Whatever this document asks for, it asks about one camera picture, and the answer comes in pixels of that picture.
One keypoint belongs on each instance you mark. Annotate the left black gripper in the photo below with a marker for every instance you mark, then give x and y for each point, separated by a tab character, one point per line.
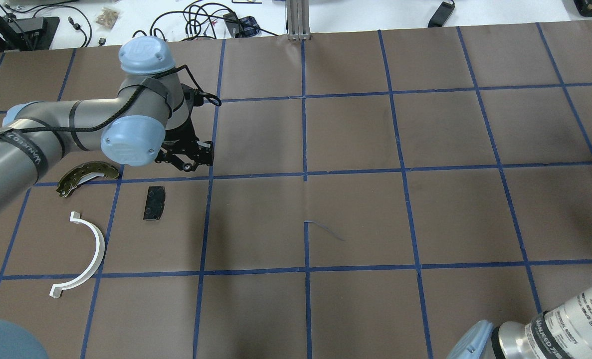
179	137

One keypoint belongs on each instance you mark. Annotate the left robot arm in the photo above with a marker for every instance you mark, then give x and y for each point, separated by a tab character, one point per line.
149	120

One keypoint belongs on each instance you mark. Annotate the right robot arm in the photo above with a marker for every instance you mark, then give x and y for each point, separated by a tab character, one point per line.
562	333

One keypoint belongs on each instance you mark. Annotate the black brake pad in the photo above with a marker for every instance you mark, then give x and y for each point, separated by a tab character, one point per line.
155	203

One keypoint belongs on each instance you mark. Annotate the olive brake shoe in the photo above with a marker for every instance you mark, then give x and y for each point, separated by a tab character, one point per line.
83	173

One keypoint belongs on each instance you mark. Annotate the black power adapter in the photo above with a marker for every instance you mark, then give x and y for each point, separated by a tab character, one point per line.
441	14

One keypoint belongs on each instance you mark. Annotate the aluminium frame post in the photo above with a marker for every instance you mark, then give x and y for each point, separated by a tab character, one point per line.
298	20

